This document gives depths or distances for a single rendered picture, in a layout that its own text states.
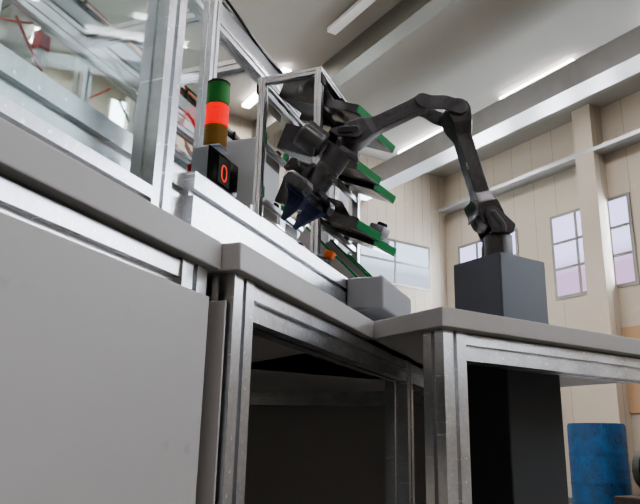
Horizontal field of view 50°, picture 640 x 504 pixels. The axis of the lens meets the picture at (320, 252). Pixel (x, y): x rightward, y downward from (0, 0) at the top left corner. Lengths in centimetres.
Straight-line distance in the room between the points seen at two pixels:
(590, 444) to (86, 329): 791
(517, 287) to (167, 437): 100
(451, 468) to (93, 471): 59
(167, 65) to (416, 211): 1140
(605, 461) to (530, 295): 684
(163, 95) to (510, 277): 96
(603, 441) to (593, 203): 341
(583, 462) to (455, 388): 733
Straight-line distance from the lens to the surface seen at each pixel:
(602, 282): 977
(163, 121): 69
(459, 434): 103
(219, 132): 146
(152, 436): 60
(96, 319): 54
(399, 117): 161
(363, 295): 124
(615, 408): 954
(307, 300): 85
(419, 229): 1199
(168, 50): 73
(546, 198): 1096
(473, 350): 107
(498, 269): 146
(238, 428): 71
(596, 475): 830
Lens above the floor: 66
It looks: 16 degrees up
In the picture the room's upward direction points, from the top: 1 degrees clockwise
